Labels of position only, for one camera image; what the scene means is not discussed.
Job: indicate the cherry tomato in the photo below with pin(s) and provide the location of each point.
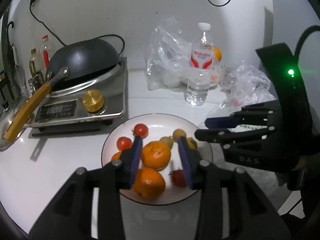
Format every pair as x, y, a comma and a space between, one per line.
177, 178
140, 130
123, 143

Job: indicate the black umbrella handle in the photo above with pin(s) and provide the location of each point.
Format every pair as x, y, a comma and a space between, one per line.
8, 61

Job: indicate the crumpled clear plastic bag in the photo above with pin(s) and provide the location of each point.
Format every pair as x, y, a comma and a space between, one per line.
167, 57

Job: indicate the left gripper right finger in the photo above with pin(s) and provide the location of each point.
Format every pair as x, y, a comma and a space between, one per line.
232, 205

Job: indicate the white plate black rim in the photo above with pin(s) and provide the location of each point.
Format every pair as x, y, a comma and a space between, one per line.
160, 125

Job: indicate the black wok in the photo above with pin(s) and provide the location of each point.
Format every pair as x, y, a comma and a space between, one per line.
71, 65

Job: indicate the clear water bottle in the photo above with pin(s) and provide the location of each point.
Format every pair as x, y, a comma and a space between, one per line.
201, 60

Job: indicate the large orange with leaf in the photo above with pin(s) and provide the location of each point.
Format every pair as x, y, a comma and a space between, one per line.
218, 53

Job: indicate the red-cap sauce bottle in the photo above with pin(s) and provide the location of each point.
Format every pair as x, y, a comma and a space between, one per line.
47, 50

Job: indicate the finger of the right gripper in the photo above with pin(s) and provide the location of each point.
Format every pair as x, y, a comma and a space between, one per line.
225, 136
256, 114

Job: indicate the mandarin orange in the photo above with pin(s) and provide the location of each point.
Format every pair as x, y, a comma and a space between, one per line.
149, 183
116, 156
156, 155

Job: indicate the steel induction cooker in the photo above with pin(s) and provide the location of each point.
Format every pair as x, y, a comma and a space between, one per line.
65, 106

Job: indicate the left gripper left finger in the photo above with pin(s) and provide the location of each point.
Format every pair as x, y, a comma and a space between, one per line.
69, 213

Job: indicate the printed plastic fruit bag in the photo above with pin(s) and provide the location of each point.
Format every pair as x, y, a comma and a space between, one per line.
243, 86

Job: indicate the yellow-green longan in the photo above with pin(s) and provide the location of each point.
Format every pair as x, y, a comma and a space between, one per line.
177, 134
192, 143
167, 141

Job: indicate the oil bottle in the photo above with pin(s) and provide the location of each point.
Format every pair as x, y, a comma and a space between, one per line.
36, 64

